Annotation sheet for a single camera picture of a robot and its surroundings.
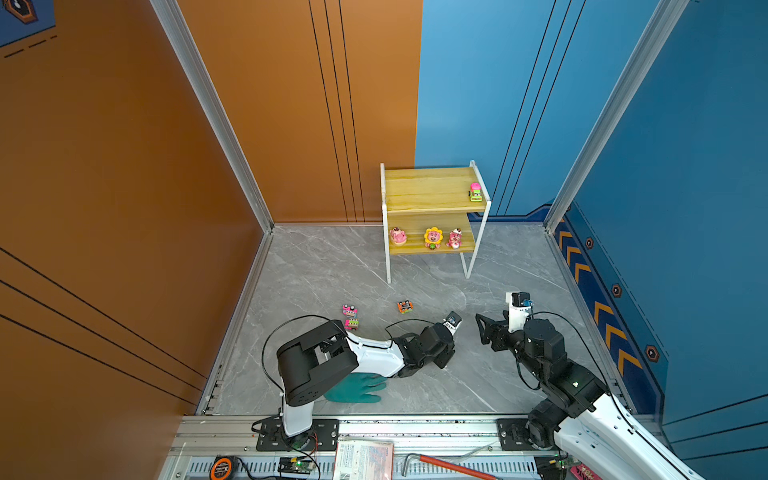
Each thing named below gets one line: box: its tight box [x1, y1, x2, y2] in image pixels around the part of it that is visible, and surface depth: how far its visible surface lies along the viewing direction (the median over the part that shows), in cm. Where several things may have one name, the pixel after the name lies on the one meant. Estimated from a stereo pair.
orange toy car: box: [397, 300, 414, 314], surface depth 96 cm
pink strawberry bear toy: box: [446, 228, 463, 249], surface depth 92 cm
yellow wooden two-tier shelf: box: [380, 160, 492, 284], surface depth 89 cm
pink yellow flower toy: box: [424, 226, 443, 250], surface depth 92 cm
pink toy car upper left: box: [342, 304, 359, 317], surface depth 96 cm
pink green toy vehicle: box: [469, 182, 482, 202], surface depth 82 cm
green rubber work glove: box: [324, 372, 388, 404], surface depth 81 cm
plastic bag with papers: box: [332, 440, 394, 480], surface depth 68 cm
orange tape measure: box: [210, 458, 233, 480], surface depth 68 cm
